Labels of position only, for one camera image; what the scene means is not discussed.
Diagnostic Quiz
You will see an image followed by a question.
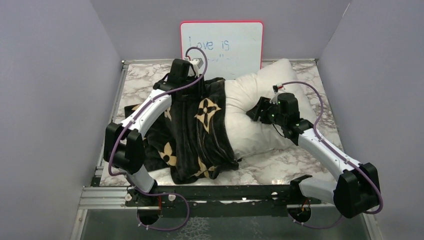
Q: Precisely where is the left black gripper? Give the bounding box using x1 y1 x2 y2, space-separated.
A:
180 73 209 99

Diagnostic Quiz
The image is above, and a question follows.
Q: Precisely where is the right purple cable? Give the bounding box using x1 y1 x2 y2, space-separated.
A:
273 81 384 230

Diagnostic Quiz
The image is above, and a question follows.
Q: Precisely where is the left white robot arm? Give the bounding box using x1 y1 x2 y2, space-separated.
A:
103 56 208 206

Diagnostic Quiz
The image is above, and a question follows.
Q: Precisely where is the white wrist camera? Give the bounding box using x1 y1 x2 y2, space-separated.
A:
189 58 204 77
269 90 283 104

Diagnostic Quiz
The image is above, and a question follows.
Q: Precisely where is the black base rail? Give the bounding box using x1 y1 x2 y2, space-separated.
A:
124 185 321 218

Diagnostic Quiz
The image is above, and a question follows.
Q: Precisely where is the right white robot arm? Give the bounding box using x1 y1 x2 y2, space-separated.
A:
247 92 383 219

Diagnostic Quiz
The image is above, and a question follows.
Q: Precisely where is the black floral plush pillowcase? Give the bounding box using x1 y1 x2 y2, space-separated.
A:
143 77 239 185

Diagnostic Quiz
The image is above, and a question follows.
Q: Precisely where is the white pillow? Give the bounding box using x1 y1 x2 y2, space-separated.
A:
224 58 317 160

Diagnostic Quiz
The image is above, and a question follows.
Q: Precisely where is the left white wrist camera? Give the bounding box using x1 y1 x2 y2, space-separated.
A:
189 58 204 77

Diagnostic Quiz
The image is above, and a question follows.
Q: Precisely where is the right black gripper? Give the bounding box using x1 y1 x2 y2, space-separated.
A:
246 98 285 128

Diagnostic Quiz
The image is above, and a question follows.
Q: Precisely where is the pink framed whiteboard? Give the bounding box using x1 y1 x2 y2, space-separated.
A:
180 21 264 80

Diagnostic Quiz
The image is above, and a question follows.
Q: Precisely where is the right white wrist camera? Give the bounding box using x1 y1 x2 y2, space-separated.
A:
269 90 283 104

